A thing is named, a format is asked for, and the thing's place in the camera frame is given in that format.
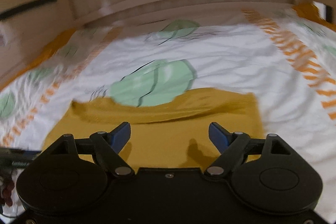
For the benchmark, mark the mustard yellow knit sweater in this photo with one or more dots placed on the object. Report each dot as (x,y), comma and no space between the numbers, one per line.
(162,134)

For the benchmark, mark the dark red cloth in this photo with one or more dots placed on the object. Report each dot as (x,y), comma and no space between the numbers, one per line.
(6,187)

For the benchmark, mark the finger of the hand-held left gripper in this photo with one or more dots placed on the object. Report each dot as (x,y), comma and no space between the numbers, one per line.
(31,153)

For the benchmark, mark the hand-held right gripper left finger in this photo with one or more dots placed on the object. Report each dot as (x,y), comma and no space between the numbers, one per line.
(120,136)

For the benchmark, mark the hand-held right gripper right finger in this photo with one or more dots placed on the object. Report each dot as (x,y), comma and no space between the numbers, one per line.
(219,136)

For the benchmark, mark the white leaf printed blanket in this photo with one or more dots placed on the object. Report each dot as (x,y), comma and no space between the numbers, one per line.
(223,56)

